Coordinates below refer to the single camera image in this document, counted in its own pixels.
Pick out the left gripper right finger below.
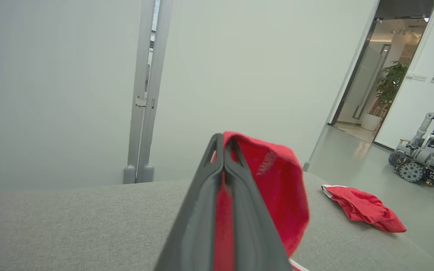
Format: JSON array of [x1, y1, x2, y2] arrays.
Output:
[[223, 136, 293, 271]]

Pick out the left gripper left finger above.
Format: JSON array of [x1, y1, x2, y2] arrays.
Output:
[[154, 132, 225, 271]]

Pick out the red basketball jersey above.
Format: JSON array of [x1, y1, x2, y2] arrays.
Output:
[[211, 131, 310, 271]]

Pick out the red basketball shorts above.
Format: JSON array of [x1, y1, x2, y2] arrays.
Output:
[[321, 184, 407, 233]]

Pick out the white round planter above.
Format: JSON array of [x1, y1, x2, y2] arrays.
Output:
[[360, 112, 384, 132]]

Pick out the grey wheeled robot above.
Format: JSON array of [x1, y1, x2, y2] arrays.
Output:
[[388, 101, 434, 191]]

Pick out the frosted glass door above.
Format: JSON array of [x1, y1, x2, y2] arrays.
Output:
[[339, 43, 393, 123]]

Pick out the green potted plant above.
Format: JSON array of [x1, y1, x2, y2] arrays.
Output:
[[370, 61, 410, 118]]

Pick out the grey partition post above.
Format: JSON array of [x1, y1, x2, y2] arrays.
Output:
[[138, 0, 173, 184], [123, 0, 156, 185]]

